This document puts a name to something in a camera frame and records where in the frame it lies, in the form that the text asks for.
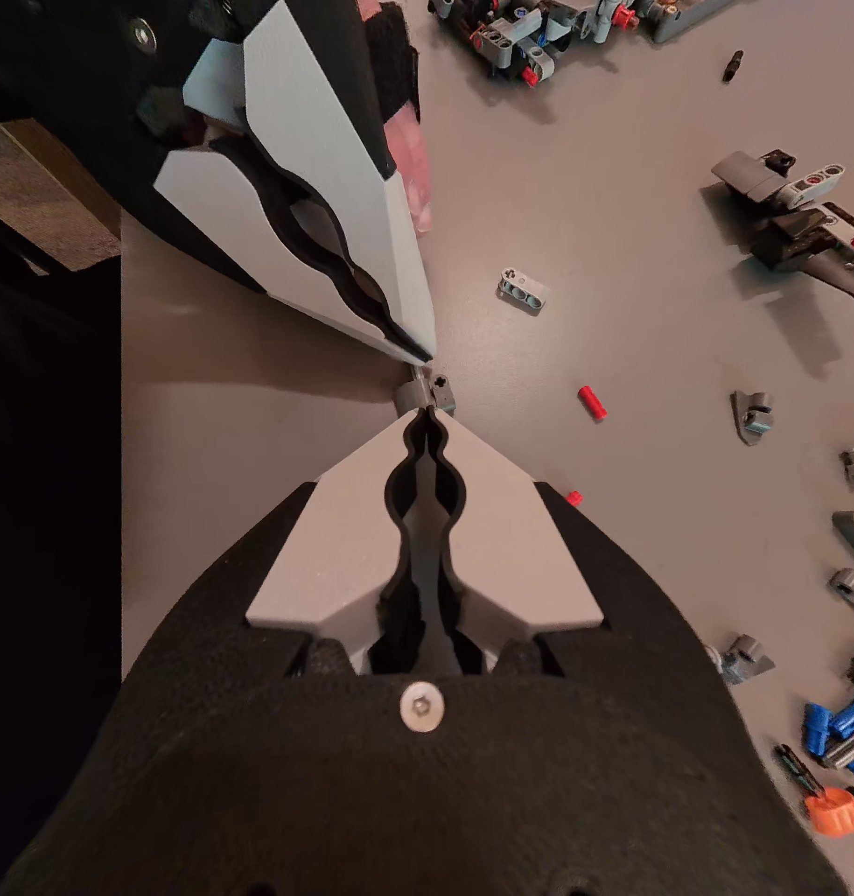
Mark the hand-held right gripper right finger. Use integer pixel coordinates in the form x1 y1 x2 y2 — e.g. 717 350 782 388
427 408 605 676

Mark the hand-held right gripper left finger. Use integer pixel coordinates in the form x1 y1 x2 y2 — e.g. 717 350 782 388
246 409 428 676

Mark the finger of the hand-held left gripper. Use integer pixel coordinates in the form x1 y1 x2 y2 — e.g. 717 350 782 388
182 0 438 364
153 136 431 366

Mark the grey axle connector lego assembly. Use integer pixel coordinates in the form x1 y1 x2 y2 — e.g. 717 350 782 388
393 364 457 419

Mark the pile of small lego pieces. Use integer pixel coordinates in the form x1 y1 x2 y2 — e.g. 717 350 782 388
775 567 854 841

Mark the lego car chassis model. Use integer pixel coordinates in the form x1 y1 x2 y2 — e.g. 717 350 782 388
427 0 739 86

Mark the grey lego joint piece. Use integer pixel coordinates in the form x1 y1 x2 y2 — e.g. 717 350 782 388
720 633 776 686

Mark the light grey lego beam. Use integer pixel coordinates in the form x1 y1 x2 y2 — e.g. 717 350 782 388
498 268 548 316

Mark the dark grey lego wedge piece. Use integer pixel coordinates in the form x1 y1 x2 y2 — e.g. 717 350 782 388
731 390 776 447

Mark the black grey lego wing assembly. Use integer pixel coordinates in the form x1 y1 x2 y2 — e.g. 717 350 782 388
710 149 854 309

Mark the person's left hand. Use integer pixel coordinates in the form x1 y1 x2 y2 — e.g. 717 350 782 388
387 115 436 237

